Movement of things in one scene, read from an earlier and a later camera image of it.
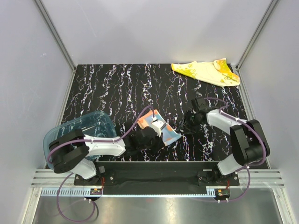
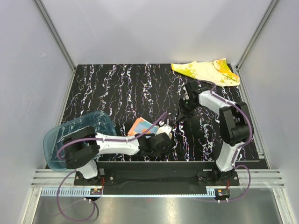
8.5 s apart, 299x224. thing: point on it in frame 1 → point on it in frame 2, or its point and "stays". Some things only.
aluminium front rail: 52,183 stays
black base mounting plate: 157,174 stays
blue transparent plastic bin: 95,123 stays
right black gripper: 189,129 → 181,101
